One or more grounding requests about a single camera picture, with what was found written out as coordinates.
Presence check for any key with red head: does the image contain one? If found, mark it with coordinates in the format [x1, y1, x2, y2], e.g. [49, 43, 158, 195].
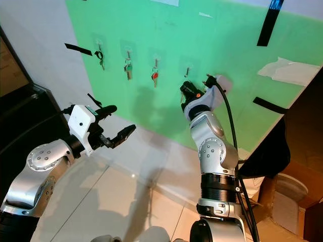
[151, 58, 160, 89]

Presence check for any key with green head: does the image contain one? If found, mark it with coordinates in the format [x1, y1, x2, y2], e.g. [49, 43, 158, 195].
[124, 50, 133, 82]

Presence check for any key with black head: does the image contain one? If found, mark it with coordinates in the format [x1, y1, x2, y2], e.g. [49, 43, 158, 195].
[94, 44, 106, 72]

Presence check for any black cabinet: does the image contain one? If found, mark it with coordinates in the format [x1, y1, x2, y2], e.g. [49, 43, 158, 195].
[0, 82, 69, 169]

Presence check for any black cloth bag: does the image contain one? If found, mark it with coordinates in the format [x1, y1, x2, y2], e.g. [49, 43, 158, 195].
[238, 117, 291, 178]

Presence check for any torn white paper patch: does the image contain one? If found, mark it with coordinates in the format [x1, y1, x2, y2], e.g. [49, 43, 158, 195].
[257, 56, 323, 88]

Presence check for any long black tape strip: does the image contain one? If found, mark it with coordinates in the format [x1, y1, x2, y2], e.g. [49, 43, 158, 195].
[257, 0, 285, 47]

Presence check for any grey robot left leg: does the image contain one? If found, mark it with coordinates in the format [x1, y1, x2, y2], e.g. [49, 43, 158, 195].
[91, 235, 122, 242]

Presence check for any plain brown cardboard box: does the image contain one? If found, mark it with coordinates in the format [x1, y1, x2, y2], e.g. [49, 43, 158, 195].
[252, 66, 323, 242]

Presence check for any beige round lid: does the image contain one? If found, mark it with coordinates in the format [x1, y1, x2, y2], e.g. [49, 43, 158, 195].
[275, 173, 309, 203]

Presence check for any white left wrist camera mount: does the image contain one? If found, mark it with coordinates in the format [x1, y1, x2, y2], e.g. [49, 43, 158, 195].
[69, 104, 99, 157]

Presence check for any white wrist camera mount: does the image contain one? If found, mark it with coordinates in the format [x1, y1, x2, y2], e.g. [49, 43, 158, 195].
[183, 75, 233, 119]
[69, 104, 99, 157]

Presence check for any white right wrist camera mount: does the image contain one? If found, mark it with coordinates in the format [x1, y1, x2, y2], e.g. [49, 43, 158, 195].
[183, 75, 233, 119]

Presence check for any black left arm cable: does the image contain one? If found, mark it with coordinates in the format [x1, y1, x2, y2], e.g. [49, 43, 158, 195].
[30, 106, 81, 138]

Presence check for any green wall board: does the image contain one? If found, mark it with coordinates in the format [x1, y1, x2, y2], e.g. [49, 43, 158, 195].
[65, 0, 323, 155]

